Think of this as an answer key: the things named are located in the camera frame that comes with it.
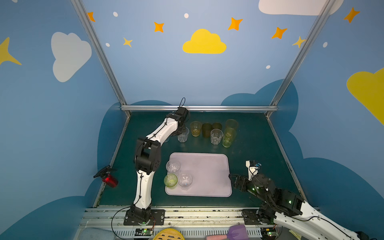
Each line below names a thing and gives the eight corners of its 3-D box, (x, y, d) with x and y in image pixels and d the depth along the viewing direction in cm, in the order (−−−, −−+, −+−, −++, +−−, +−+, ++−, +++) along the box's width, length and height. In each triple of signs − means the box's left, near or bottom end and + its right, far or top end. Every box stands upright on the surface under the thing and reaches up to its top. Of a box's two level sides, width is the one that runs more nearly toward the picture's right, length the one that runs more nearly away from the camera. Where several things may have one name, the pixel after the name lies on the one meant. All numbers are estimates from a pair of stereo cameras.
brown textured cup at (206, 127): (202, 137, 108) (203, 130, 102) (202, 130, 113) (202, 122, 106) (211, 137, 108) (212, 130, 102) (210, 130, 113) (211, 122, 106)
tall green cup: (222, 148, 104) (225, 137, 94) (220, 138, 110) (223, 127, 100) (232, 148, 104) (237, 137, 94) (230, 138, 110) (234, 127, 100)
